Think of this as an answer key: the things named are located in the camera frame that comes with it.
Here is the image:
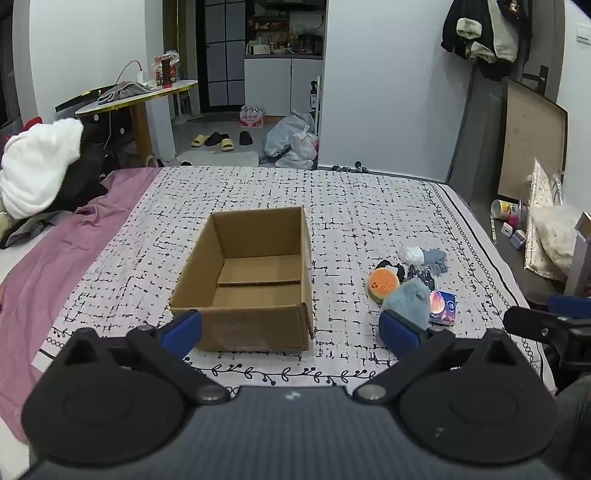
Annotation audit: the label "clear plastic bag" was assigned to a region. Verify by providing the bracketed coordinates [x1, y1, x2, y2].
[524, 158, 580, 282]

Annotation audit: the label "instant noodle cup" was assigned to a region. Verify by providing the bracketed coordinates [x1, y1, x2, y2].
[490, 199, 522, 221]

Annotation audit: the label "blue-grey fluffy plush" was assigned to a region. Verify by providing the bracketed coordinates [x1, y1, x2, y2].
[381, 279, 432, 329]

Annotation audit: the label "red snack bottles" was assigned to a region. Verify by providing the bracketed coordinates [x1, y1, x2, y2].
[154, 51, 180, 88]

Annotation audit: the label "wooden board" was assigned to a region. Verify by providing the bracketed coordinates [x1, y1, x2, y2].
[496, 78, 568, 204]

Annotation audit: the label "black sock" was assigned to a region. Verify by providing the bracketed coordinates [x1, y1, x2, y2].
[375, 258, 407, 282]

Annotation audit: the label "black dotted cloth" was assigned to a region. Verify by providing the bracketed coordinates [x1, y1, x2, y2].
[406, 264, 437, 292]

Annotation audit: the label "blue tissue pack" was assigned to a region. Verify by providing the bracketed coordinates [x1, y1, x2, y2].
[427, 291, 458, 326]

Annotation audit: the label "black hanging jacket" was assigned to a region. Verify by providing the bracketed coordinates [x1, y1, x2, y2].
[441, 0, 532, 81]

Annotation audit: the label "grey metal stand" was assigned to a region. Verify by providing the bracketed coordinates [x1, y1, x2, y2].
[563, 212, 591, 297]

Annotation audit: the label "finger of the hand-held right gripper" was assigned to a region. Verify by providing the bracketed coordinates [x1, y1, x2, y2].
[503, 305, 577, 345]
[549, 295, 591, 319]

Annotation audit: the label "white fluffy blanket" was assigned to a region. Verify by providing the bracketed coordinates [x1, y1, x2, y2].
[0, 118, 85, 220]

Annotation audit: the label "person's dark trouser leg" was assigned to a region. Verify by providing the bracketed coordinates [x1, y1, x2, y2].
[551, 378, 591, 480]

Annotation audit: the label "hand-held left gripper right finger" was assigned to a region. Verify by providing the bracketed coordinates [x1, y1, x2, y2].
[353, 309, 527, 407]

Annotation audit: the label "black clothes pile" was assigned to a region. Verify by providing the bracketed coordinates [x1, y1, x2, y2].
[51, 122, 121, 213]

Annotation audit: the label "beige hanging garment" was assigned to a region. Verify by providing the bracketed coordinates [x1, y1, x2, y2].
[456, 0, 520, 64]

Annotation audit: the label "oval side table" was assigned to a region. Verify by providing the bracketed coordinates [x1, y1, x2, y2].
[75, 79, 199, 167]

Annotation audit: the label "water bottle pack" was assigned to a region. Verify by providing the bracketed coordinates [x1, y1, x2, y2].
[239, 105, 266, 128]

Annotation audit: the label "white charger with cable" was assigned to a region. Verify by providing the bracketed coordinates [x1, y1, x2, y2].
[117, 60, 145, 84]

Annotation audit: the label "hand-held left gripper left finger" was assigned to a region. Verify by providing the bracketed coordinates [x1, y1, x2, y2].
[60, 309, 230, 408]

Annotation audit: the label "black-framed glass door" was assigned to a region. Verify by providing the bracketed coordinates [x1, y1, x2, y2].
[196, 0, 245, 114]

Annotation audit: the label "grey plastic bag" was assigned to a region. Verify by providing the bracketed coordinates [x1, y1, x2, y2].
[264, 111, 315, 158]

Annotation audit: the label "pink bed sheet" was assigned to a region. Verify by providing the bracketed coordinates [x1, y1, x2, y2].
[0, 167, 162, 444]

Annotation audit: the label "black door handle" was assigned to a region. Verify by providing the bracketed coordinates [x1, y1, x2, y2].
[524, 65, 550, 97]

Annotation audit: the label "white kitchen cabinet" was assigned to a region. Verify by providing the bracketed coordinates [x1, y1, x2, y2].
[244, 56, 324, 117]

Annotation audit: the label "brown cardboard box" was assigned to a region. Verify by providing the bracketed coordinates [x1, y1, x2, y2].
[168, 206, 315, 352]

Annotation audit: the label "grey cloth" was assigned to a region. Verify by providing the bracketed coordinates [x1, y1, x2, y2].
[98, 81, 153, 106]

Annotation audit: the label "grey panel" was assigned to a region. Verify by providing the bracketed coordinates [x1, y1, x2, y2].
[445, 60, 509, 204]

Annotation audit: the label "white black-patterned blanket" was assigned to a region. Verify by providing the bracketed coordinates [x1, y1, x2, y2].
[39, 166, 557, 398]

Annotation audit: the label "blue-grey sock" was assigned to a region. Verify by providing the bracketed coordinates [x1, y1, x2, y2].
[422, 248, 450, 276]

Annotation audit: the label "beige tote bag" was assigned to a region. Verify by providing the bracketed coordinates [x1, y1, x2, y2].
[145, 154, 192, 168]

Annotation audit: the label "grey garment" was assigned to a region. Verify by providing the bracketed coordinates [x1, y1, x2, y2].
[0, 210, 75, 250]

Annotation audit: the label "burger plush toy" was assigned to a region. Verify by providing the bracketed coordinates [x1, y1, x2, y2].
[368, 268, 401, 303]

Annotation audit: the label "white sock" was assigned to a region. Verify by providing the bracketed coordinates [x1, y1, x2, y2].
[399, 244, 426, 266]

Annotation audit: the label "countertop clutter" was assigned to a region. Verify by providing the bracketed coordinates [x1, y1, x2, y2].
[247, 28, 324, 58]

